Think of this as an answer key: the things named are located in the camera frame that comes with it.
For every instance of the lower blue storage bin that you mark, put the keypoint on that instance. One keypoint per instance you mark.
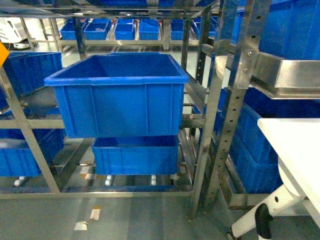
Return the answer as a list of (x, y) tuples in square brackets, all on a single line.
[(139, 155)]

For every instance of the large blue storage bin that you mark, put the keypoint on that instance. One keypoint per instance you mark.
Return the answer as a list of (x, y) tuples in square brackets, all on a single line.
[(120, 95)]

